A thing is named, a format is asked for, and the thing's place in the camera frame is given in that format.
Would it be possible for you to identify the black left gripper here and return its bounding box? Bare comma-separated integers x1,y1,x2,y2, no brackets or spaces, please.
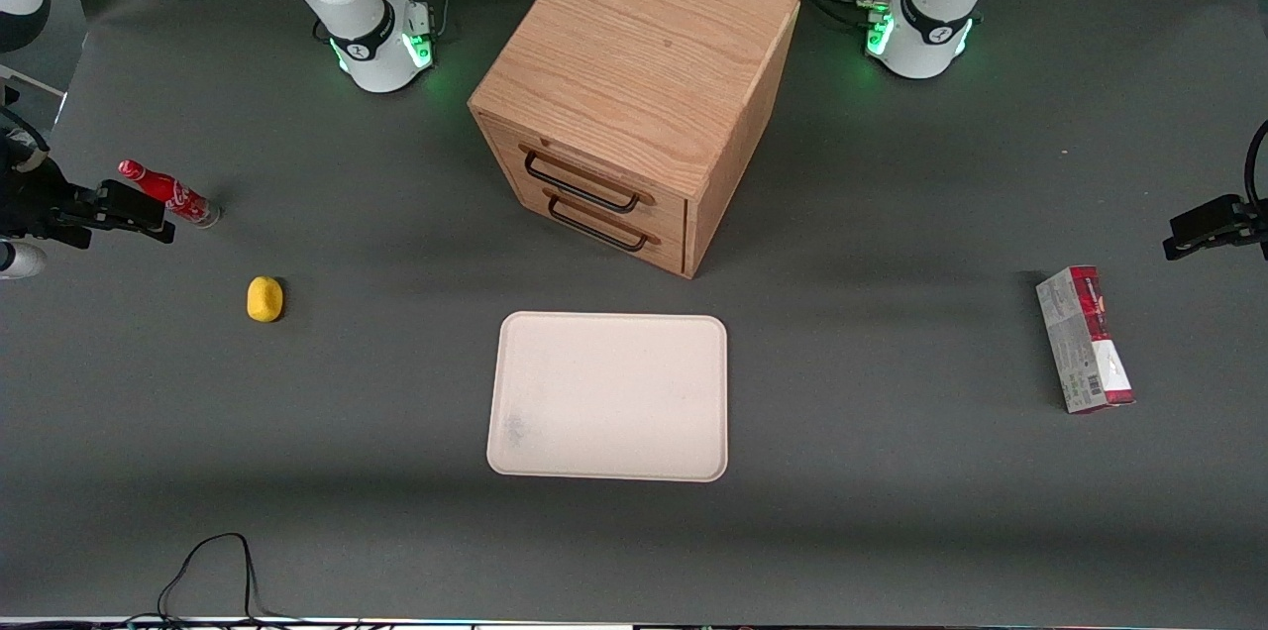
1163,194,1268,263

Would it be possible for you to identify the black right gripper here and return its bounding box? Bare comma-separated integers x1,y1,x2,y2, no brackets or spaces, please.
0,128,177,250

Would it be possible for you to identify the red coke bottle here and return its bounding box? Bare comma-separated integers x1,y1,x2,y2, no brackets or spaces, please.
118,158,222,230

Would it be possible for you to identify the beige rectangular tray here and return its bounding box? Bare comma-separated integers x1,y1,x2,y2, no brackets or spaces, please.
485,310,730,483

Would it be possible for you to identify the yellow lemon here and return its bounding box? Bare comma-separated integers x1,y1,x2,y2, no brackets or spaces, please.
246,275,285,324

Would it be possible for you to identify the red grey carton box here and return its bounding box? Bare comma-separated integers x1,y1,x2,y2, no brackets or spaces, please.
1035,264,1137,415

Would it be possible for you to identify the dark grey table mat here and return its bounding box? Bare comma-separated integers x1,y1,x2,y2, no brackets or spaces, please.
0,0,1268,625

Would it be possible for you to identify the wooden drawer front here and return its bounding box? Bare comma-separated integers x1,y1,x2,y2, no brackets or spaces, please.
477,113,690,237
487,169,687,276

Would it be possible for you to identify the wooden two-drawer cabinet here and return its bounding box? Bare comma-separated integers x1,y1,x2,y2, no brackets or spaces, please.
468,0,801,280

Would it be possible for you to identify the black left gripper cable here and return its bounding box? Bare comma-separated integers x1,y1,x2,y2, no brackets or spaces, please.
1242,119,1268,217

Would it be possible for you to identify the black looped cable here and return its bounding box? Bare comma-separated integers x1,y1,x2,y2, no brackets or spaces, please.
119,532,328,627

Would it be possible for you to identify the black metal drawer handle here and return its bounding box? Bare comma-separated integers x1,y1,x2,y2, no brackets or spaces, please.
546,193,651,254
522,150,643,215

